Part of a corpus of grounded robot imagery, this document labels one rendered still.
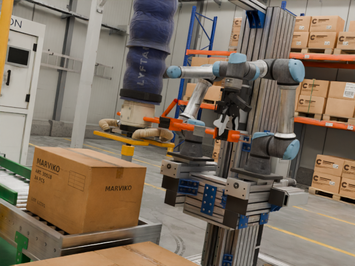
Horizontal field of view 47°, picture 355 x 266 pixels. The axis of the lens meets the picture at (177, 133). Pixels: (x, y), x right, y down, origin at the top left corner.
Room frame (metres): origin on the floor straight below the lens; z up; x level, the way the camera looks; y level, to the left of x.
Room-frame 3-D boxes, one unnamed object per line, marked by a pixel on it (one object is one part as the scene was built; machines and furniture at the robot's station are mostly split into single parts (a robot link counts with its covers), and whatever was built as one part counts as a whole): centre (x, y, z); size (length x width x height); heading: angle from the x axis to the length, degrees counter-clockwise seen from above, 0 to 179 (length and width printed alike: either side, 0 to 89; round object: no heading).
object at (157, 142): (2.27, 0.16, 1.14); 0.34 x 0.10 x 0.05; 47
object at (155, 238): (2.24, 0.24, 0.48); 0.70 x 0.03 x 0.15; 138
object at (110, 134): (2.13, 0.29, 1.14); 0.34 x 0.10 x 0.05; 47
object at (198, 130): (1.89, -0.12, 1.24); 0.07 x 0.07 x 0.04; 47
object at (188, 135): (2.68, -0.11, 1.20); 0.13 x 0.12 x 0.14; 34
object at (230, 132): (1.79, -0.21, 1.24); 0.08 x 0.07 x 0.05; 47
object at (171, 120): (2.03, 0.04, 1.24); 0.10 x 0.08 x 0.06; 137
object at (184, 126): (2.16, 0.00, 1.24); 0.93 x 0.30 x 0.04; 47
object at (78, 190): (2.49, 0.50, 0.75); 0.60 x 0.40 x 0.40; 48
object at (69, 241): (2.24, 0.24, 0.58); 0.70 x 0.03 x 0.06; 138
